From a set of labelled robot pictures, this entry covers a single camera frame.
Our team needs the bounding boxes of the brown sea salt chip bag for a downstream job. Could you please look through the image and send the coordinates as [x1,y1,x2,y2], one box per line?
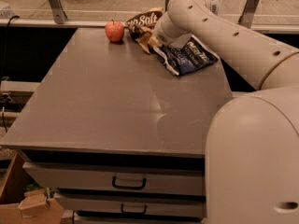
[125,7,164,54]

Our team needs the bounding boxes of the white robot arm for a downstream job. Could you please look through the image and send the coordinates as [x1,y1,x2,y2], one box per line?
[154,0,299,224]

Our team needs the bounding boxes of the blue chip bag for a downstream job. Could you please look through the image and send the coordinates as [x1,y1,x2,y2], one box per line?
[153,35,219,77]

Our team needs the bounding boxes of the red apple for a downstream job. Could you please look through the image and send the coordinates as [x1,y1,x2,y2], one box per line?
[105,21,124,43]

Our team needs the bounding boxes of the grey drawer cabinet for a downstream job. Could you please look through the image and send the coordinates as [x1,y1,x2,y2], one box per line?
[3,29,232,224]

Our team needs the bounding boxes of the top grey drawer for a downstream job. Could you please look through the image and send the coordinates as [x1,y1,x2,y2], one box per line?
[23,161,206,196]

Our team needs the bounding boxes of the grey drawer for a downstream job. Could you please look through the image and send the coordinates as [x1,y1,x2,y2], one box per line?
[54,193,206,218]
[23,161,206,196]

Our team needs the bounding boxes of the cardboard box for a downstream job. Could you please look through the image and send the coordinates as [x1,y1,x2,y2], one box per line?
[0,154,64,224]

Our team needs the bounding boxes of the right metal bracket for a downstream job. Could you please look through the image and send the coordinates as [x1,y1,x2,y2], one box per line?
[238,0,260,28]

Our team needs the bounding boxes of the left metal bracket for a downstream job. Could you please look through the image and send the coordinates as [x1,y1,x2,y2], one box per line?
[49,0,67,24]

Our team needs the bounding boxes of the black top drawer handle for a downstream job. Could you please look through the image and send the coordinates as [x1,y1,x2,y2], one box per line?
[111,176,147,190]

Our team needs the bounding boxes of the black drawer handle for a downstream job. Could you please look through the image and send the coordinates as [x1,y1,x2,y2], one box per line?
[111,176,147,190]
[121,203,148,215]

